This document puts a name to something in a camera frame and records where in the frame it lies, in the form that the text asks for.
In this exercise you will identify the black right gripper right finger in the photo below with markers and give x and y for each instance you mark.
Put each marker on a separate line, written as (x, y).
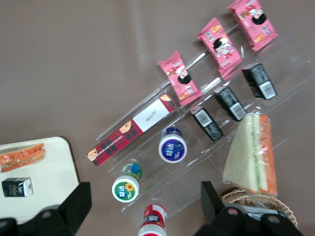
(216, 216)

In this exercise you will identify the red plaid cookie box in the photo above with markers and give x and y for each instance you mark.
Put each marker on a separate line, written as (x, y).
(118, 140)

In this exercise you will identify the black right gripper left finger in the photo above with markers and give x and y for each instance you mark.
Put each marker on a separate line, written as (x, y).
(71, 211)

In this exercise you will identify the red lid gum bottle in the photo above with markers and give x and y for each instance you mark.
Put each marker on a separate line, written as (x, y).
(153, 218)

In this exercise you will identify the light oval wicker basket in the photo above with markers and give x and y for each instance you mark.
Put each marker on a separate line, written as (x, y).
(236, 196)

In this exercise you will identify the triangle sandwich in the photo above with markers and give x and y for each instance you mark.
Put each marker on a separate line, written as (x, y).
(248, 157)
(22, 157)

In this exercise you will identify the clear acrylic stepped shelf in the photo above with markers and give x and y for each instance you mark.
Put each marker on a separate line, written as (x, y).
(197, 172)

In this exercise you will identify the cream plastic tray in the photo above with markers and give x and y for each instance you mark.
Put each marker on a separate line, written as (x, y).
(49, 186)

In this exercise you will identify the small black box gold print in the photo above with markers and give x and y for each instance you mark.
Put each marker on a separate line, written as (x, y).
(16, 187)

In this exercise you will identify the pink cartoon snack pack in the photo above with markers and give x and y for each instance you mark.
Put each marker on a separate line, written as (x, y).
(253, 23)
(219, 46)
(180, 78)

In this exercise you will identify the blue lid gum bottle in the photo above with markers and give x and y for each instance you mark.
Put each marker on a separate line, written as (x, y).
(172, 148)

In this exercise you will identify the green lid gum bottle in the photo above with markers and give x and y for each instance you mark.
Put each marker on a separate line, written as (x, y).
(125, 189)

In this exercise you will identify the small black barcode box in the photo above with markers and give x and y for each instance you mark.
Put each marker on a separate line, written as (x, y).
(208, 124)
(230, 103)
(259, 81)

